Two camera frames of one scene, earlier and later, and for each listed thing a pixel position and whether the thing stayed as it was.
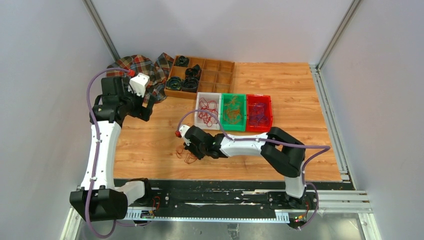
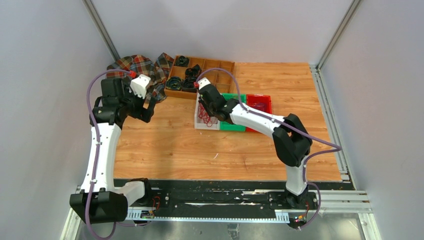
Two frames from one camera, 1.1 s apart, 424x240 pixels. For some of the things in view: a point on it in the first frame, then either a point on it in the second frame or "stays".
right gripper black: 190,149 to 203,102
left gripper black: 142,112 stays
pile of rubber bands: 210,106 stays
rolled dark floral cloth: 190,84 stays
